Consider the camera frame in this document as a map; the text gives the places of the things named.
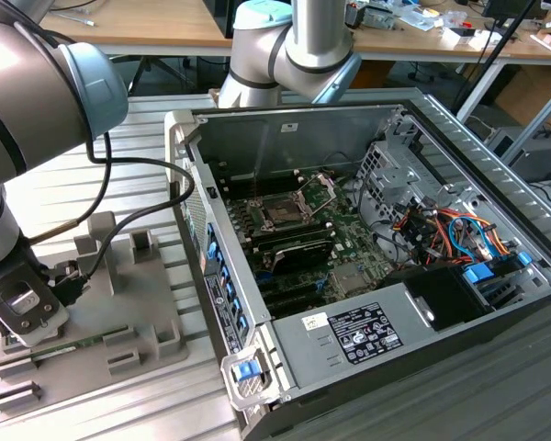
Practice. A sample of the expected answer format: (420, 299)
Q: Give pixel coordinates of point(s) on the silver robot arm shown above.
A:
(27, 92)

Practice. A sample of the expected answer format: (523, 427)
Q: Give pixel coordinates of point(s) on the blue slot clip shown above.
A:
(232, 294)
(210, 233)
(242, 322)
(225, 275)
(214, 256)

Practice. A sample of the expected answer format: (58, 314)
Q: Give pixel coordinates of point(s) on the black RAM slot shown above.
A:
(298, 240)
(287, 231)

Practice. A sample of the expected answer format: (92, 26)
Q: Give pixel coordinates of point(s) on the CPU socket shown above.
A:
(282, 215)

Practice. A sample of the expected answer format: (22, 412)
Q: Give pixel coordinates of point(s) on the green RAM stick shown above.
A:
(87, 341)

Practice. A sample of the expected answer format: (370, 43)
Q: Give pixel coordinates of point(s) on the grey parts rack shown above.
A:
(133, 298)

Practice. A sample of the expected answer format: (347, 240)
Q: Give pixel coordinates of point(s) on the blue case latch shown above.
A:
(247, 369)

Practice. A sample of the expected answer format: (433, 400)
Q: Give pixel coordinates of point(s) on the thin metal locking lever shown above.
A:
(255, 186)

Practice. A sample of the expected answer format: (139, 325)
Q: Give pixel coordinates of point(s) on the black office chair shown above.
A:
(143, 64)

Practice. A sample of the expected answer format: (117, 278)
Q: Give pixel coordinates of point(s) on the open grey PC case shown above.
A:
(239, 138)

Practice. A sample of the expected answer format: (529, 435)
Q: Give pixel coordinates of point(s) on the grey power supply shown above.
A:
(303, 363)

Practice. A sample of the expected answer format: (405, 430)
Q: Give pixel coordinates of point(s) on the green motherboard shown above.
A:
(353, 248)

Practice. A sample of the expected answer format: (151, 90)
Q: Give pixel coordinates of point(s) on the perforated metal drive cage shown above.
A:
(395, 179)

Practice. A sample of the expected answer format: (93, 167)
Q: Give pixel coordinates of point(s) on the large blue drive clip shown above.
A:
(477, 274)

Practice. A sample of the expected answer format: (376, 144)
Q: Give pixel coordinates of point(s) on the cluttered wooden desk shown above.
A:
(395, 41)

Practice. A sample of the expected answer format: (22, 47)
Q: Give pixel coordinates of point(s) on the grey metal drive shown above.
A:
(378, 18)

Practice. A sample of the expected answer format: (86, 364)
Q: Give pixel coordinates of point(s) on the small blue drive clip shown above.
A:
(523, 257)

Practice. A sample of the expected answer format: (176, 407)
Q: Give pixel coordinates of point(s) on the small white box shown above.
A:
(459, 37)

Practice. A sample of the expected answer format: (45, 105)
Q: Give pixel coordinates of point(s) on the grey computer box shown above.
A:
(528, 151)

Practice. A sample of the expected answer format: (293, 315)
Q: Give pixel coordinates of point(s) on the black tripod pole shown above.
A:
(496, 53)

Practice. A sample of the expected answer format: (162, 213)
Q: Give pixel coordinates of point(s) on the brown cardboard box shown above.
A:
(532, 92)

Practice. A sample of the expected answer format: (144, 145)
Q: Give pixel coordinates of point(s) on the small brown box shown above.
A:
(548, 41)

